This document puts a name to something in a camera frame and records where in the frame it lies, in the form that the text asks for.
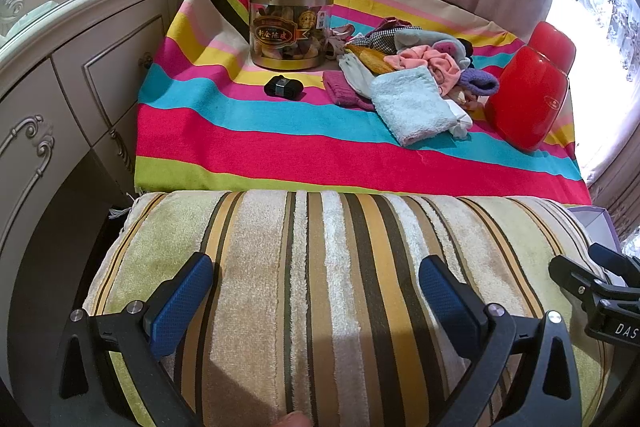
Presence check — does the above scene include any pink fleece cloth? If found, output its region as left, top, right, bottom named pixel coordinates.
left=383, top=44, right=462, bottom=96

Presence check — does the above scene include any cream carved cabinet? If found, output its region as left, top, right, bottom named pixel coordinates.
left=1, top=0, right=182, bottom=395

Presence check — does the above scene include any red thermos flask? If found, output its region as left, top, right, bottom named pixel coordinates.
left=485, top=22, right=576, bottom=153

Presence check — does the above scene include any multicolour striped table cloth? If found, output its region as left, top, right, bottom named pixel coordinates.
left=134, top=0, right=591, bottom=205

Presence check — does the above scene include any yellow orange cloth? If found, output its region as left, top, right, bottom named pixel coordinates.
left=346, top=43, right=395, bottom=76

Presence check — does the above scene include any light blue towel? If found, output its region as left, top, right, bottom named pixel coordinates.
left=371, top=66, right=458, bottom=146

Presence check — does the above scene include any purple white storage box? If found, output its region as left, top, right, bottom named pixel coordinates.
left=568, top=206, right=622, bottom=254

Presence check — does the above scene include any small black box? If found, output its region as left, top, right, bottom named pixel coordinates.
left=264, top=75, right=304, bottom=101

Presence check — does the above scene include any purple knitted sock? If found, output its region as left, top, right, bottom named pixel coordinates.
left=458, top=68, right=500, bottom=96

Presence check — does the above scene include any pale green ribbed cloth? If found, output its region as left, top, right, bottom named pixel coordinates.
left=337, top=52, right=374, bottom=100

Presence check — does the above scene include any grey blue plush sock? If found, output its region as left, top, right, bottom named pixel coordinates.
left=394, top=27, right=473, bottom=69

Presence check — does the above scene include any gold lidded snack jar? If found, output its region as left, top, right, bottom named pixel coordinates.
left=248, top=0, right=334, bottom=72

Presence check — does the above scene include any striped plush cushion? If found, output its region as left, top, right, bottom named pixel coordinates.
left=84, top=190, right=613, bottom=426

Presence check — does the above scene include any black white checked cloth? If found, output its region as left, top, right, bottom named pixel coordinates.
left=348, top=28, right=398, bottom=55

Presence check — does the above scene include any magenta knitted cloth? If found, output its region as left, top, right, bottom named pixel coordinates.
left=322, top=70, right=374, bottom=112

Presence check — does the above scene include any pink floral bow scarf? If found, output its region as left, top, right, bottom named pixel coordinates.
left=324, top=24, right=355, bottom=60

